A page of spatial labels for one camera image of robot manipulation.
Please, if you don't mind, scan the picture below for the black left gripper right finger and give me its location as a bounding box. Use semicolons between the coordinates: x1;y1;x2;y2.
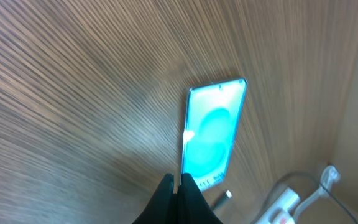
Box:
177;173;222;224

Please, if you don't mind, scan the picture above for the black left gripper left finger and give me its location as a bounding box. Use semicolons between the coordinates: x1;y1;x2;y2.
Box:
133;174;176;224

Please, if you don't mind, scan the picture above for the blue screen Galaxy smartphone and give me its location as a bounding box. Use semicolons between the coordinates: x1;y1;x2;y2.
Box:
181;78;247;191

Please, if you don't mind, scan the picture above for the white power strip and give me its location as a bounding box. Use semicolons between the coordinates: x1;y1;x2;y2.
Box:
252;187;300;224

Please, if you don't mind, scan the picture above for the white power strip cord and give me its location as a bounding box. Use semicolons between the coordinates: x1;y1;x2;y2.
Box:
292;164;341;224

